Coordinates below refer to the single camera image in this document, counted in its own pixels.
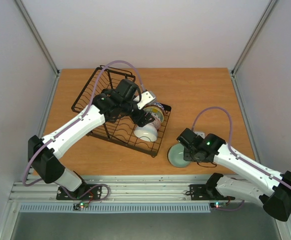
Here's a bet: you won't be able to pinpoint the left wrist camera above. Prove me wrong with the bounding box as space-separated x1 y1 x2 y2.
134 91 157 109

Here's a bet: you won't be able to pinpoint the blue white patterned bowl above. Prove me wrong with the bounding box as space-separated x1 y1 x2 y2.
155 102 165 110

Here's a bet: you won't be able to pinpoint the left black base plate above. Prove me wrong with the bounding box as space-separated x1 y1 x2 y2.
56 184 103 201

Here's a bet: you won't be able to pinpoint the brown rimmed bowl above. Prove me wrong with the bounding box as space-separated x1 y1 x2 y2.
167 143 190 168

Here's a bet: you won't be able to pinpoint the red rimmed dotted bowl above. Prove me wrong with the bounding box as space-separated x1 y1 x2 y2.
150 112 164 130

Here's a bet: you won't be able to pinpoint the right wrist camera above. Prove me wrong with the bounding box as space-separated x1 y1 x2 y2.
194 131 206 139

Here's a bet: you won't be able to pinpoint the small circuit board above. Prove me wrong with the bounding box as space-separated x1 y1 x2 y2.
72 202 89 211
210 202 228 209

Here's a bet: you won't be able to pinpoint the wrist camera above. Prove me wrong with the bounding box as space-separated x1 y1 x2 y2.
134 91 157 109
194 131 206 139

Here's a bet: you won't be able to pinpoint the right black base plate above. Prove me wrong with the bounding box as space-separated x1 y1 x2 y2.
185 184 235 201

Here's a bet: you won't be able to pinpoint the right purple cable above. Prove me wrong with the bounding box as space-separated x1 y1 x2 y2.
192 106 291 216

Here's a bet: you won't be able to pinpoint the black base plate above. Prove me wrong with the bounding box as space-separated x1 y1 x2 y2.
56 184 103 201
185 184 235 201

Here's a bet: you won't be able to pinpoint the right small circuit board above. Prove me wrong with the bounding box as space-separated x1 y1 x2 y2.
210 202 228 209

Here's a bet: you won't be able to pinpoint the purple cable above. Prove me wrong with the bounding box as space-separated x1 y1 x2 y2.
192 106 291 216
22 59 149 201

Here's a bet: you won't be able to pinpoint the grey slotted cable duct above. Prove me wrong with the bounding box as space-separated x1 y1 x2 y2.
19 203 211 214

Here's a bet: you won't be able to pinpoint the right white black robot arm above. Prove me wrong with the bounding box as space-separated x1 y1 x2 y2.
177 128 291 222

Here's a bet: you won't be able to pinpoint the black wire dish rack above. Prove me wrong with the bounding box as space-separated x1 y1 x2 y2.
71 65 172 158

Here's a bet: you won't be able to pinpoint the yellow rimmed sun bowl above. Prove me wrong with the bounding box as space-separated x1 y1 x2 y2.
143 105 164 118

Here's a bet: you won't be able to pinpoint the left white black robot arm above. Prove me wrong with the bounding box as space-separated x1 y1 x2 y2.
28 79 156 199

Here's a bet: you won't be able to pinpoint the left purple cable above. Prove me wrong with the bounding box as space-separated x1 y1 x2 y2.
22 59 149 201

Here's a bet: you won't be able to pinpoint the plain white bowl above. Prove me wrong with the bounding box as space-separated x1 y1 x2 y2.
133 123 158 142

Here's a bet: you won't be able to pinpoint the left small circuit board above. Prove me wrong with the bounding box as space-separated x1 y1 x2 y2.
72 202 89 211

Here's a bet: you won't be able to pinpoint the aluminium frame rails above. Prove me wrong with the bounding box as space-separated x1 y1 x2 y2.
7 67 291 240

